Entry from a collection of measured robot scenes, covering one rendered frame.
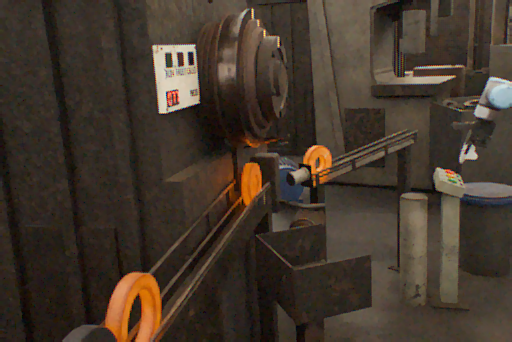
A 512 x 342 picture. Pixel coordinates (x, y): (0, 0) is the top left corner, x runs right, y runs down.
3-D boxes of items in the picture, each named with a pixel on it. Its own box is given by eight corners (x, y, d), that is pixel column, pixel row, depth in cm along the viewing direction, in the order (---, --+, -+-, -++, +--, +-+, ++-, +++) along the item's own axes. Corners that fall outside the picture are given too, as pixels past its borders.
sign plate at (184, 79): (159, 113, 145) (152, 45, 141) (194, 103, 169) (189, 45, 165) (166, 113, 144) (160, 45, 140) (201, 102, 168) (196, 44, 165)
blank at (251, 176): (239, 170, 184) (248, 170, 183) (251, 157, 198) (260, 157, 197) (242, 211, 189) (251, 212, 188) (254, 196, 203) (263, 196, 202)
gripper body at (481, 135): (486, 150, 224) (498, 123, 221) (465, 143, 226) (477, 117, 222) (483, 146, 231) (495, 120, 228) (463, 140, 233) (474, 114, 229)
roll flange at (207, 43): (192, 159, 171) (179, 7, 161) (235, 135, 215) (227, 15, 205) (221, 159, 168) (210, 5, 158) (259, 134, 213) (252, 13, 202)
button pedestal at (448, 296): (432, 310, 245) (433, 179, 231) (429, 287, 267) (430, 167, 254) (470, 313, 241) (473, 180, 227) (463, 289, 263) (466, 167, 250)
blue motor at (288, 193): (267, 212, 402) (265, 168, 395) (260, 192, 458) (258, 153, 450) (307, 208, 405) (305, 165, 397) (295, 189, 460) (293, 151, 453)
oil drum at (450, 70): (411, 144, 636) (412, 68, 616) (410, 135, 692) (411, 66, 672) (465, 143, 621) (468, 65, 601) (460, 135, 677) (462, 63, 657)
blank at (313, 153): (313, 186, 238) (318, 188, 236) (297, 163, 229) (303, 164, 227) (330, 161, 244) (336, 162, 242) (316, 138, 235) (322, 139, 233)
